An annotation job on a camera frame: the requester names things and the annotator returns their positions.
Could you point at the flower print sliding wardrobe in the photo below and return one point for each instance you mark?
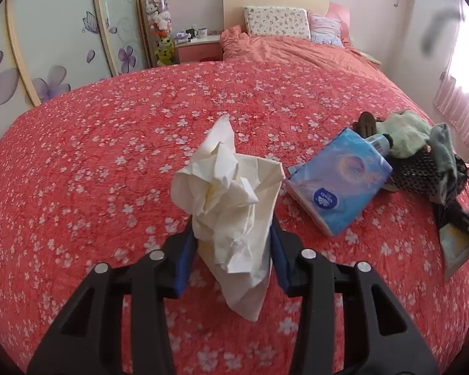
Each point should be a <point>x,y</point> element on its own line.
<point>43,47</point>

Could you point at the small blue bottle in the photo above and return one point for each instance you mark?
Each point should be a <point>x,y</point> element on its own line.
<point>379,142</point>

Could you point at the pink curtain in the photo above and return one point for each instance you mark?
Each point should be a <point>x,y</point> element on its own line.
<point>461,105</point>

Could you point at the green plush toy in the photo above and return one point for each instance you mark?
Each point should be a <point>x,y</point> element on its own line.
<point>164,50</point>

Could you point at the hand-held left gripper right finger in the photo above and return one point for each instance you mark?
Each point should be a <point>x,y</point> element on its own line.
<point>279,258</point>

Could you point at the stuffed toys in tube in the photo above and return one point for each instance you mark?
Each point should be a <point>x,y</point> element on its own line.
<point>158,11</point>

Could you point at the pale green cloth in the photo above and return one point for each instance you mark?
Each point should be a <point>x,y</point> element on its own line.
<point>406,132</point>

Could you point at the teal cloth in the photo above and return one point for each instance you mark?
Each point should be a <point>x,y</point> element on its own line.
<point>443,152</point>

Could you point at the bed with pink cover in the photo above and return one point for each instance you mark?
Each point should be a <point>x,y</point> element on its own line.
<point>297,50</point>

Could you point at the white mug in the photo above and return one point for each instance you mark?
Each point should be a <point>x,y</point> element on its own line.
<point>201,32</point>

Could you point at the black foam mesh net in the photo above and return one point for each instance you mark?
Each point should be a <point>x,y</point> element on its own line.
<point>414,172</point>

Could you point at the white tissue paper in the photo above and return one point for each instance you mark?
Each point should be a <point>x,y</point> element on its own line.
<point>226,203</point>

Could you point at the floral print pillow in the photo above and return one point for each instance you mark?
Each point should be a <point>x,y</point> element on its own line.
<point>277,21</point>

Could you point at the pink and white nightstand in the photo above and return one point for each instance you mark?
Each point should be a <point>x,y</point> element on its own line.
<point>199,50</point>

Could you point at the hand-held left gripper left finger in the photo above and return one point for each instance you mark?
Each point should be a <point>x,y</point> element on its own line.
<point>185,261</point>

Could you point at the red floral bedspread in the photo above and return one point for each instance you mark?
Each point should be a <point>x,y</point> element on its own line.
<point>101,164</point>

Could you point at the pink striped pillow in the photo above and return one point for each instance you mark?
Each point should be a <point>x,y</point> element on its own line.
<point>325,29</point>

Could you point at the blue tissue pack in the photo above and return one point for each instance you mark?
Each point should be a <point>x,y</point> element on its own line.
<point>336,175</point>

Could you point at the beige and pink headboard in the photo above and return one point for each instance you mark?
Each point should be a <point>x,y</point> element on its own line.
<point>234,7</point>

